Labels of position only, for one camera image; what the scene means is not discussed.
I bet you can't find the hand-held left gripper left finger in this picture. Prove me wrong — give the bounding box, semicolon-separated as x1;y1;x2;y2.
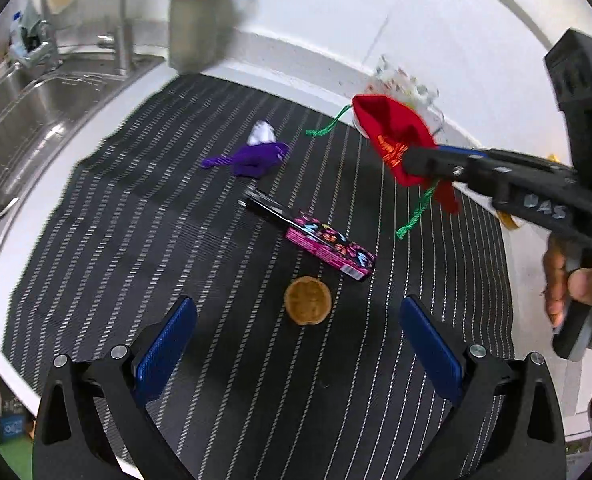
32;296;198;480

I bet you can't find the blue patterned box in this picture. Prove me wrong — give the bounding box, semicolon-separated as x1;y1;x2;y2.
0;412;28;442

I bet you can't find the purple cloth scrap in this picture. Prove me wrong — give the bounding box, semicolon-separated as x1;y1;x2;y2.
201;141;290;178

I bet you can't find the person's right hand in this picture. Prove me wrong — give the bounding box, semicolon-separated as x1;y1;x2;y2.
542;235;592;331

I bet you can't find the brown walnut shell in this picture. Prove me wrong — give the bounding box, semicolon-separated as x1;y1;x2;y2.
284;276;333;325

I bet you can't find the printed glass mug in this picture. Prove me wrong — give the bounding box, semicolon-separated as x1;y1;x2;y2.
363;55;447;136

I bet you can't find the red drawstring pouch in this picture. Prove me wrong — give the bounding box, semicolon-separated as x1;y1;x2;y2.
305;94;459;241

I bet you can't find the pull-out steel faucet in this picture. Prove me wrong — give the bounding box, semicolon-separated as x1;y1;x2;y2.
8;35;63;68

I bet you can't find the dark hanging cloth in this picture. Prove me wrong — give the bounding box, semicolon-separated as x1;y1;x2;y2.
22;10;45;50

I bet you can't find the black white-striped mat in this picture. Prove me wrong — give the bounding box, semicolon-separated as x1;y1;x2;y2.
1;74;517;480

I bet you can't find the grey lidded container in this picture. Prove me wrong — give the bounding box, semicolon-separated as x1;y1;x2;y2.
167;0;249;75

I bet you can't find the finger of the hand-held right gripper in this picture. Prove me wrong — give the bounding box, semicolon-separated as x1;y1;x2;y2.
403;146;502;202
437;144;577;173

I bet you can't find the stainless steel sink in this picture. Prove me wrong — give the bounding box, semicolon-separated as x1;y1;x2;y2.
0;42;167;266

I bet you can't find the small white paper scrap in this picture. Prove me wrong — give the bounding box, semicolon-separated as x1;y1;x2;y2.
247;121;276;144

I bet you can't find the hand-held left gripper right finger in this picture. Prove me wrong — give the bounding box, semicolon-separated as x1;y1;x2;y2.
400;295;568;480

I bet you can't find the gooseneck steel faucet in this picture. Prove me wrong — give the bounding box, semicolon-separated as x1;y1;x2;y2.
96;0;138;76

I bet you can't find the pink patterned packet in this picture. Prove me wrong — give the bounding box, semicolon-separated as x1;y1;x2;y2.
238;187;377;283

